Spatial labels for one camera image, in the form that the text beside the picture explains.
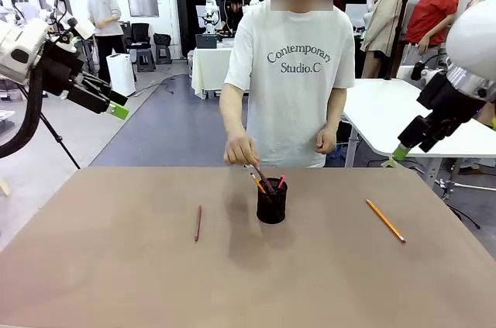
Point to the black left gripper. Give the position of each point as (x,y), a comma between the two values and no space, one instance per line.
(58,68)

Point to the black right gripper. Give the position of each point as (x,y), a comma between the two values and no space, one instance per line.
(449,103)

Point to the black and red pen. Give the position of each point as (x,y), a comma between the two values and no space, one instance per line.
(281,180)
(265,180)

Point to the person's right forearm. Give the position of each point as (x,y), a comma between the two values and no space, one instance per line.
(232,111)

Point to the black mesh pen holder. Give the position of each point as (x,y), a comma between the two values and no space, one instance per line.
(271,208)

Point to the person's left hand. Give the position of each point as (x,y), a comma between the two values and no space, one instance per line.
(326,141)

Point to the person's right hand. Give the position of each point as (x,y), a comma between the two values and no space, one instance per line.
(240,149)

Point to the white air purifier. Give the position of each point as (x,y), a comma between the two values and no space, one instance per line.
(121,74)

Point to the pale green tag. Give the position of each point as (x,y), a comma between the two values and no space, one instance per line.
(389,162)

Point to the white side table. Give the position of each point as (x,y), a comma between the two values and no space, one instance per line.
(379,111)

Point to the grey plastic stool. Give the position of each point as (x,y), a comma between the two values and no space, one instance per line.
(145,60)

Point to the silver stand base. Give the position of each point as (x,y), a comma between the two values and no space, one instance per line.
(461,186)

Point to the black office chair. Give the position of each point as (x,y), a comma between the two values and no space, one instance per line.
(139,33)

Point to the standing man in grey top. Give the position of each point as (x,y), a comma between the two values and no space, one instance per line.
(104,14)

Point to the black bag on stool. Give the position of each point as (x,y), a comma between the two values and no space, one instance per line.
(162,43)

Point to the table with white cloth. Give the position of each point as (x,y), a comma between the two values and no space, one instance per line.
(209,68)

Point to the black box on clothed table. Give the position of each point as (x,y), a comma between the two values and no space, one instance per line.
(206,41)

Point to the mannequin in beige jacket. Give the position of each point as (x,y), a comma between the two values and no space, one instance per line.
(383,21)

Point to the person in red shirt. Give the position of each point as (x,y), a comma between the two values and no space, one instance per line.
(432,10)

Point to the person in white t-shirt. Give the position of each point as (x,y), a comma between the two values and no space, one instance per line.
(290,83)

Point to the reddish brown pencil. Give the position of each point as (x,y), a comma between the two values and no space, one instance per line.
(198,223)

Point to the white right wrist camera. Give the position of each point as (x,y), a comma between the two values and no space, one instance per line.
(430,72)

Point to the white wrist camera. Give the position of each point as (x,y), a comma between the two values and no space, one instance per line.
(430,72)
(81,28)

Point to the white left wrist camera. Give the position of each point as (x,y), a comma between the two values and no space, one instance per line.
(81,28)

